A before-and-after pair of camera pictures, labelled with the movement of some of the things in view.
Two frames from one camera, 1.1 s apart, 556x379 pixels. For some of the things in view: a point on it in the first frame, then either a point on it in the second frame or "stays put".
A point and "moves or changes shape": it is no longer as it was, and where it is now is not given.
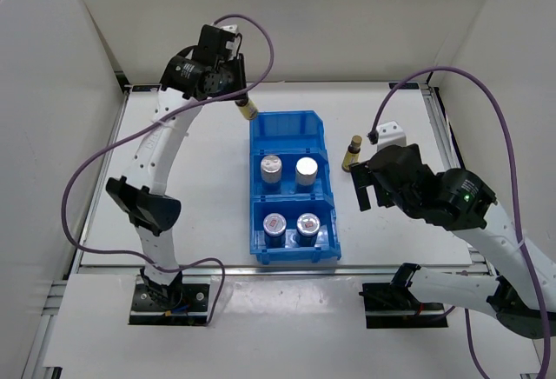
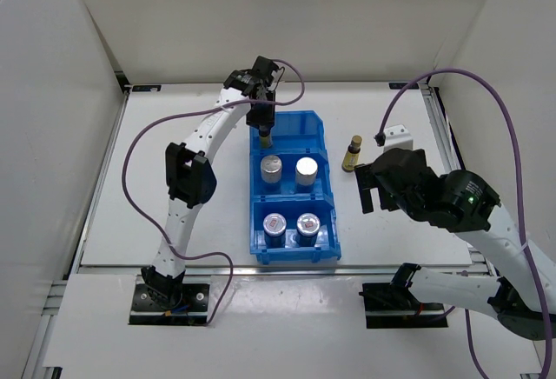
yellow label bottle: [247, 108] moves or changes shape
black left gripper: [236, 63] -> [268, 118]
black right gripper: [363, 178] stays put
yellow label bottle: [352, 155] stays put
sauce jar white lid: [274, 224] stays put
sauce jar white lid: [307, 229] stays put
